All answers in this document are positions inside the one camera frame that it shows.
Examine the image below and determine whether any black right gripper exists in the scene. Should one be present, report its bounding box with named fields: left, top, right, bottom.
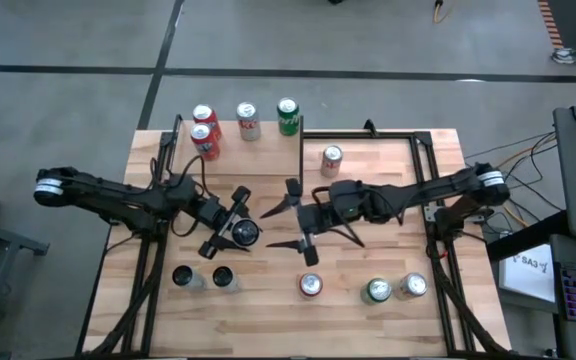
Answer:
left=259, top=177, right=342, bottom=268

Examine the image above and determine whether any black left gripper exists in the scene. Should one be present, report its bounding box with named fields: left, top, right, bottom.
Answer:
left=197, top=185, right=264, bottom=260

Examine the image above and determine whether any red Fanta can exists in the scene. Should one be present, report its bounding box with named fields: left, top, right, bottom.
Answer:
left=191, top=103, right=223, bottom=140
left=189, top=122, right=222, bottom=162
left=298, top=272, right=325, bottom=300

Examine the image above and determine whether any silver Diet Coke can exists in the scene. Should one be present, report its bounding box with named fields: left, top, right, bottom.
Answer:
left=235, top=101, right=263, bottom=142

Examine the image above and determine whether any green Sprite can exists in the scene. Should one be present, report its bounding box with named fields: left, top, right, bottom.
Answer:
left=276, top=96, right=301, bottom=137
left=361, top=277, right=393, bottom=307

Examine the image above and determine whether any wooden shelf board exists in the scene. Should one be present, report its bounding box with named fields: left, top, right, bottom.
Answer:
left=174, top=119, right=302, bottom=177

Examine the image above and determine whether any white Celsius Arctic Vibe can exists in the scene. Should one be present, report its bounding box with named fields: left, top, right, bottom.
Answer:
left=211, top=265, right=242, bottom=295

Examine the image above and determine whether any slim can black lid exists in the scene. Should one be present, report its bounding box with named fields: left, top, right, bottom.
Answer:
left=171, top=264, right=207, bottom=292

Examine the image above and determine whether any pink silver can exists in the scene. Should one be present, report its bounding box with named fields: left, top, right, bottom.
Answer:
left=319, top=144, right=345, bottom=180

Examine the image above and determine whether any silver white can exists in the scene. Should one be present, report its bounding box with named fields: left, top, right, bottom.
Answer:
left=392, top=272, right=429, bottom=301

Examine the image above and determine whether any grey metal mounting plate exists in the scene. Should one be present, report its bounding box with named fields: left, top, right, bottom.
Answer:
left=422, top=199, right=444, bottom=224

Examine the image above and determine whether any grey metal side table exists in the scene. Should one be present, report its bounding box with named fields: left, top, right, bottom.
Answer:
left=0, top=214, right=52, bottom=351

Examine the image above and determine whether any black support beam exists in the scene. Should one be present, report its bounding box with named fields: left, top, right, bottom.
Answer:
left=487, top=209, right=569, bottom=262

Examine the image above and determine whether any white paper sign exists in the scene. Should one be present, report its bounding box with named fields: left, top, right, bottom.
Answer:
left=497, top=243, right=557, bottom=304

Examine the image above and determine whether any black mat striped edge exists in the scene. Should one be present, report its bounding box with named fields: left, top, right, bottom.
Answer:
left=537, top=0, right=576, bottom=59

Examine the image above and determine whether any wooden shelf with black frame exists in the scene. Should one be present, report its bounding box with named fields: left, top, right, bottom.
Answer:
left=160, top=113, right=306, bottom=197

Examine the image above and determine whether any black aluminium table frame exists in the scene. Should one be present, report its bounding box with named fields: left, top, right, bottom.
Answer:
left=75, top=119, right=512, bottom=359

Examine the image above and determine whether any black cable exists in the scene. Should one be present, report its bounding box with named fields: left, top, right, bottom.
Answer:
left=462, top=130, right=557, bottom=161

